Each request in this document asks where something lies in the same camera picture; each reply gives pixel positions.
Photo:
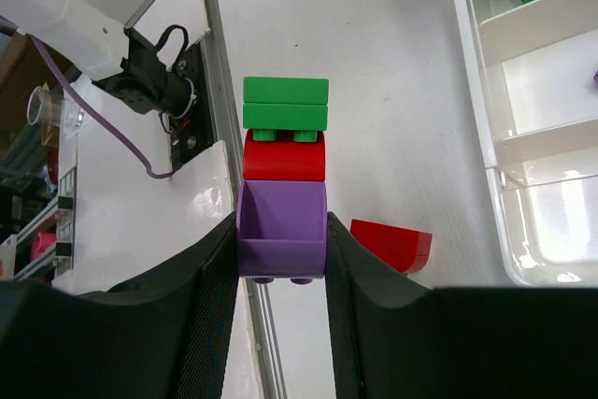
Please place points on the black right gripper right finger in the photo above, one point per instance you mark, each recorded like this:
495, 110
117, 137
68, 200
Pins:
393, 338

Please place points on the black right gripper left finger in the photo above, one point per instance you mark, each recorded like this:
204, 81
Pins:
162, 334

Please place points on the red double half-round lego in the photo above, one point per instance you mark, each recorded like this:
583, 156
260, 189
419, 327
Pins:
405, 250

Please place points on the purple oval flower lego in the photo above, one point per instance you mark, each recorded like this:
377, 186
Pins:
281, 229

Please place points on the red half-round lego brick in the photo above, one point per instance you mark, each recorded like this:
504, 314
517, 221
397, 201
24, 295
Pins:
284, 159

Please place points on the green lego plates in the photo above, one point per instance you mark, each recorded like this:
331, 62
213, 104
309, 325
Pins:
274, 104

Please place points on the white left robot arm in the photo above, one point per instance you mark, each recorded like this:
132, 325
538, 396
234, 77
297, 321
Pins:
118, 60

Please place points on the white three-compartment tray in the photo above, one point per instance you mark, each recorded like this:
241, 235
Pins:
529, 69

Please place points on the aluminium frame rail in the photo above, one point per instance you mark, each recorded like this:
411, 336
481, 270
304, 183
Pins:
254, 298

